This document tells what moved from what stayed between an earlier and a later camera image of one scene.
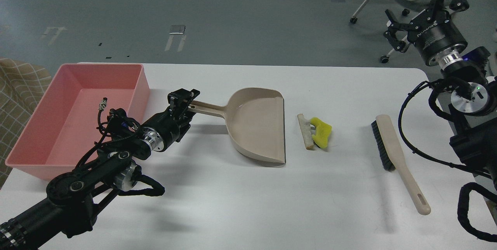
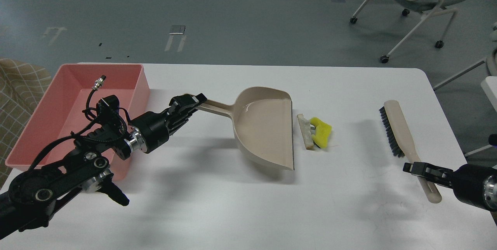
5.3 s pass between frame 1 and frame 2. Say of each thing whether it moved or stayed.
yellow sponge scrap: stayed
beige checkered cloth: stayed
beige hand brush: moved
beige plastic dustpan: moved
